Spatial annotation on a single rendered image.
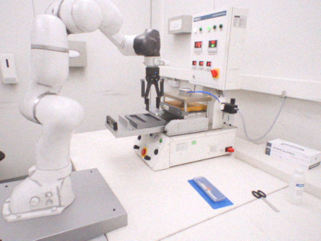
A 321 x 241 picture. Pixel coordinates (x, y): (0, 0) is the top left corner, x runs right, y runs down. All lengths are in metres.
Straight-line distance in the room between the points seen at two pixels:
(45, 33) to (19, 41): 1.79
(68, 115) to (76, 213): 0.34
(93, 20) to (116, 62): 1.94
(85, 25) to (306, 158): 1.15
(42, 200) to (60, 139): 0.21
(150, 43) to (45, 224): 0.84
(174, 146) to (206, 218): 0.42
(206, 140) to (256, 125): 0.52
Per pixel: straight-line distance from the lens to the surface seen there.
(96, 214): 0.88
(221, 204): 1.03
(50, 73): 0.80
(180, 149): 1.24
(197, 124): 1.26
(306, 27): 1.57
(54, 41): 0.81
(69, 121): 0.76
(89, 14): 0.82
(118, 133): 1.13
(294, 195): 1.13
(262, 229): 0.97
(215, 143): 1.38
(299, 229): 1.03
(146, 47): 1.13
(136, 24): 2.86
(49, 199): 0.91
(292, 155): 1.40
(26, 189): 0.91
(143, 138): 1.41
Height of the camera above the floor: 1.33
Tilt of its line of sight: 15 degrees down
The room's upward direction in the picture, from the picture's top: 1 degrees clockwise
